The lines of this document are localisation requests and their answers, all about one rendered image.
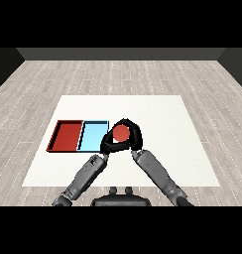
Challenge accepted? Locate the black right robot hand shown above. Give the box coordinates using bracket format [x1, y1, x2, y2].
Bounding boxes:
[122, 118, 144, 152]

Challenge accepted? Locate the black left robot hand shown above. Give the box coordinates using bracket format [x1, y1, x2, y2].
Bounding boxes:
[99, 118, 131, 156]

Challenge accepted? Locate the small red can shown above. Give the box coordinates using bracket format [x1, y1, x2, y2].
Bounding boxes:
[112, 124, 131, 144]

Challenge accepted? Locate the light blue shallow open box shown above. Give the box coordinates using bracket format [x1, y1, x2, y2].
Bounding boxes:
[75, 120, 110, 153]

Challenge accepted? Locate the red shallow open box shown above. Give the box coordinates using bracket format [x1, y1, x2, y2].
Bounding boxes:
[46, 119, 84, 154]

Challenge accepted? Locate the dark grey robot body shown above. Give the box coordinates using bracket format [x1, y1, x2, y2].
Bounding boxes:
[90, 187, 152, 207]

